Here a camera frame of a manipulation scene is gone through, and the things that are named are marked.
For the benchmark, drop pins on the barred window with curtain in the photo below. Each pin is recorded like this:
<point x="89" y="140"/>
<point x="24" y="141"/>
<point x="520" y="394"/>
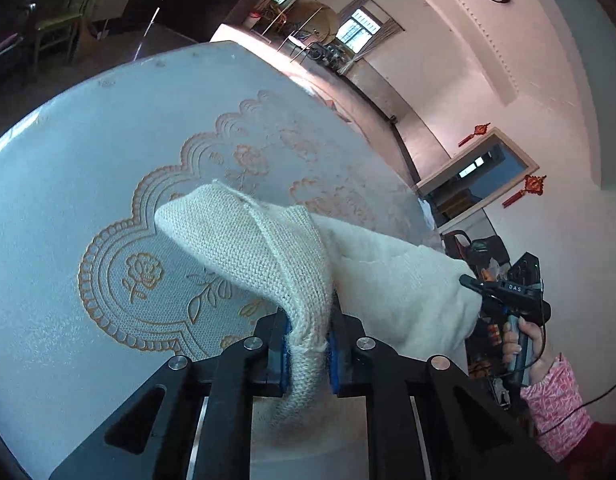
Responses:
<point x="360" y="25"/>

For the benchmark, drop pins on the wooden armchair with black jacket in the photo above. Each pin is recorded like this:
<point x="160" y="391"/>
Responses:
<point x="458" y="245"/>

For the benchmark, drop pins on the floral plastic tablecloth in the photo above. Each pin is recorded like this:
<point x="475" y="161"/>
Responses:
<point x="62" y="260"/>

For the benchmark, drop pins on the yellow wooden chair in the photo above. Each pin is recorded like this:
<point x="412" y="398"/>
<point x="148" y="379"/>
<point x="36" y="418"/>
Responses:
<point x="57" y="32"/>

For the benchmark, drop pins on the person's right hand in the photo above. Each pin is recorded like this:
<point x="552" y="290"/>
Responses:
<point x="538" y="355"/>

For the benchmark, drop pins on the person's red garment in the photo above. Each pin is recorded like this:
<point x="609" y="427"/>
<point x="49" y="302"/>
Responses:
<point x="603" y="447"/>

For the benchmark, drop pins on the red knot wall ornament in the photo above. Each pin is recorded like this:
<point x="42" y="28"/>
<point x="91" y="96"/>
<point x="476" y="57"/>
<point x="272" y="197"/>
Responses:
<point x="530" y="187"/>
<point x="475" y="132"/>

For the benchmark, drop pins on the cream knitted sweater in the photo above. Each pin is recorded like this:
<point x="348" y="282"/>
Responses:
<point x="388" y="280"/>

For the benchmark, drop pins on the parked bicycle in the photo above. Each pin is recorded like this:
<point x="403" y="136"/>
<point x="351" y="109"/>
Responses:
<point x="328" y="55"/>

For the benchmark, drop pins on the beige curtain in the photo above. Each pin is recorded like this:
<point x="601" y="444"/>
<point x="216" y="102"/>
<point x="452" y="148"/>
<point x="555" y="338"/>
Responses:
<point x="383" y="37"/>

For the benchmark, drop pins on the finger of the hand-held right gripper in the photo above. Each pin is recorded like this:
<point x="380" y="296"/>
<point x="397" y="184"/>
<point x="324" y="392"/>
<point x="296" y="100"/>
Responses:
<point x="473" y="283"/>

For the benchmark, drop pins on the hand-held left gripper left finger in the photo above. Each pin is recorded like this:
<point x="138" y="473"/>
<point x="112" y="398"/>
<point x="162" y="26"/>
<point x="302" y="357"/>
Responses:
<point x="275" y="360"/>

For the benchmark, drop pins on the large beige umbrella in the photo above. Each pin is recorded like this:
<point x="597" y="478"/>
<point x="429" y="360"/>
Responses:
<point x="313" y="17"/>

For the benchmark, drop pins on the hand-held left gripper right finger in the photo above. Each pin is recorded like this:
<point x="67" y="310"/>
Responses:
<point x="334" y="370"/>

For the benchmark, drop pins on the person's right forearm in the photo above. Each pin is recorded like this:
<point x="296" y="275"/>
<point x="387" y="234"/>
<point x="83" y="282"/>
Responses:
<point x="558" y="410"/>

